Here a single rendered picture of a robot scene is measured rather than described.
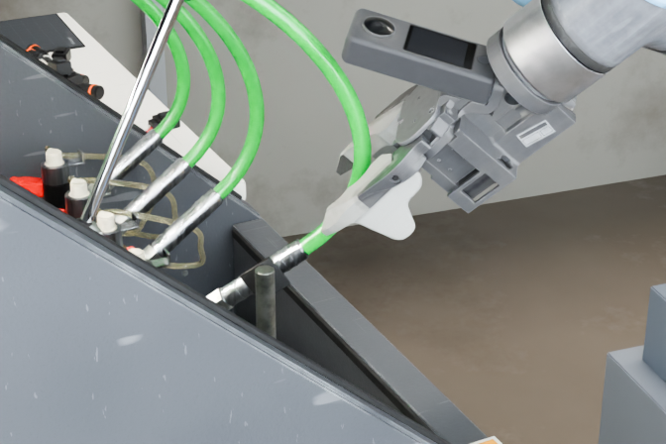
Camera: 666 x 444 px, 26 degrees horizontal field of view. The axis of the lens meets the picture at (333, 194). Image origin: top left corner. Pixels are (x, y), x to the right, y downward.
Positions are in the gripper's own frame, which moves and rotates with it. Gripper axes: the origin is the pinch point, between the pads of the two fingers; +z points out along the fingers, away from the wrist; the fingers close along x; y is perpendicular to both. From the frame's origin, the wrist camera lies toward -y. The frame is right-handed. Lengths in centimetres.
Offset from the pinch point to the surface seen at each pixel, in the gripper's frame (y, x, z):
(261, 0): -15.2, 1.0, -8.6
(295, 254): 1.0, -3.4, 4.9
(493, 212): 121, 207, 120
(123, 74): -3, 71, 58
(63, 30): -11, 87, 69
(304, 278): 16.2, 23.7, 28.4
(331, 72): -7.3, 0.7, -7.9
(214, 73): -7.3, 23.8, 14.9
